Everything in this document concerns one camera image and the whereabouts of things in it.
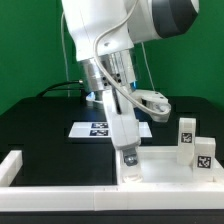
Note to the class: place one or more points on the white square tabletop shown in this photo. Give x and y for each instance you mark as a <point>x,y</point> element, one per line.
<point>159,165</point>

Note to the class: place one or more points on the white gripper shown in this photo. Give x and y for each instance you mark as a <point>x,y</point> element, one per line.
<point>122,122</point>

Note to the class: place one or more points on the white marker base plate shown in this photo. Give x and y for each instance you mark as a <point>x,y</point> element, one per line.
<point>101,130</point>

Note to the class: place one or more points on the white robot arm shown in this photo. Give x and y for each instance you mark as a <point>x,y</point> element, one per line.
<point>104,33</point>

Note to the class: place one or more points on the white U-shaped obstacle fence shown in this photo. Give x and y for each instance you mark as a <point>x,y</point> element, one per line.
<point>127,196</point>

